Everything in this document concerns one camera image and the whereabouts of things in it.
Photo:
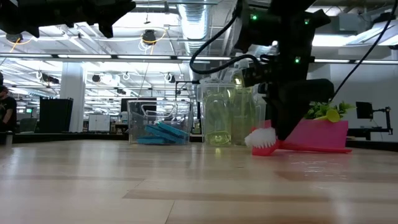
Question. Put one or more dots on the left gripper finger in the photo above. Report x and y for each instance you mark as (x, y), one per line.
(107, 29)
(122, 9)

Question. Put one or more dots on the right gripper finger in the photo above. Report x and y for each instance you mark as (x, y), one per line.
(287, 118)

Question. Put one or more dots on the red dish brush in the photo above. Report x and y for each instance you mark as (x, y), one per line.
(261, 140)

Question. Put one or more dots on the clear pump soap bottle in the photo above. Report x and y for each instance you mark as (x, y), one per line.
(245, 124)
(217, 137)

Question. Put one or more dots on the blue rectangular sponge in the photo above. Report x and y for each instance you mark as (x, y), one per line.
(150, 140)
(174, 129)
(161, 133)

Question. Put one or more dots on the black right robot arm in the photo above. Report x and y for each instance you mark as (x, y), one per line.
(280, 28)

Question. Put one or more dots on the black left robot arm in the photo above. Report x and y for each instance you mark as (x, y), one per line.
(9, 12)

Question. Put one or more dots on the long ceiling light strip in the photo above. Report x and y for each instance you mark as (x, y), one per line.
(93, 57)

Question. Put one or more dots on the artificial green plant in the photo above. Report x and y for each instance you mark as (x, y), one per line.
(320, 109)

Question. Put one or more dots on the red plastic bin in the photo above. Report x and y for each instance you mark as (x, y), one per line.
(320, 133)

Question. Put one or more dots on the white building column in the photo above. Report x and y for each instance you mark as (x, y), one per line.
(73, 96)

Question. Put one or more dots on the black monitor on stand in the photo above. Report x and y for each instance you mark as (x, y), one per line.
(363, 109)

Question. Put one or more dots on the frosted plastic rimmed container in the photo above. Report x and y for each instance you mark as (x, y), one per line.
(202, 93)

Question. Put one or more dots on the thin black stand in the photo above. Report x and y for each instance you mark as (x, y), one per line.
(176, 90)

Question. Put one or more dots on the white cabinet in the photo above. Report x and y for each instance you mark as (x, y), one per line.
(99, 123)

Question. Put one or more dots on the thin clear acrylic bin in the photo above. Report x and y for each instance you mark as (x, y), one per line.
(133, 124)

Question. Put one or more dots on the black folding partition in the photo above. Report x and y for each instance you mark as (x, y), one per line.
(56, 115)

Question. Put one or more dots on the person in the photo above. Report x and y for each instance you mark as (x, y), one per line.
(7, 112)

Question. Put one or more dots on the silver ventilation duct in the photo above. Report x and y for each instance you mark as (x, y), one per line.
(196, 25)

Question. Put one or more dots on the black aluminium table frame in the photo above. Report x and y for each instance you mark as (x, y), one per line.
(62, 137)

